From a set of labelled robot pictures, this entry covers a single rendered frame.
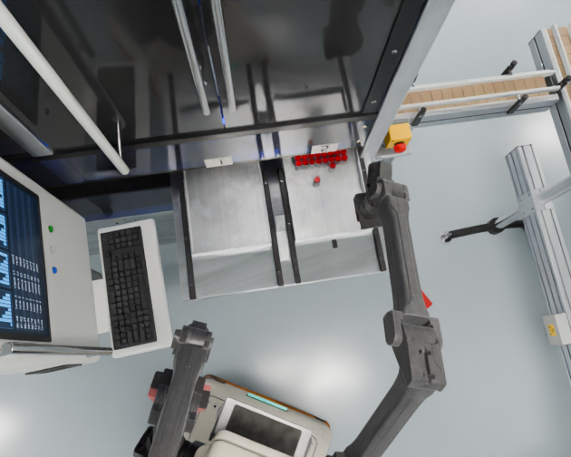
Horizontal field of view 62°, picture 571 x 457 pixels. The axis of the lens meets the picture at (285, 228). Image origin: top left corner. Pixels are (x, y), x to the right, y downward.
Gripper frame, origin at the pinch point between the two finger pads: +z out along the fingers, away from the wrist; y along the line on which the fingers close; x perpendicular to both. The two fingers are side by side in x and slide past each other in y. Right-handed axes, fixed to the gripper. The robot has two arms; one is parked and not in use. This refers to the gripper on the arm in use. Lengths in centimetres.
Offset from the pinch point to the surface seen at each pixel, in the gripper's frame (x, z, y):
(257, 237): 31.2, 20.0, 3.7
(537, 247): -86, 59, -8
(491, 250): -91, 107, 0
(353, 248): 0.4, 19.9, -4.8
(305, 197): 13.1, 19.9, 15.2
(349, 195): -1.8, 19.8, 13.8
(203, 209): 48, 20, 16
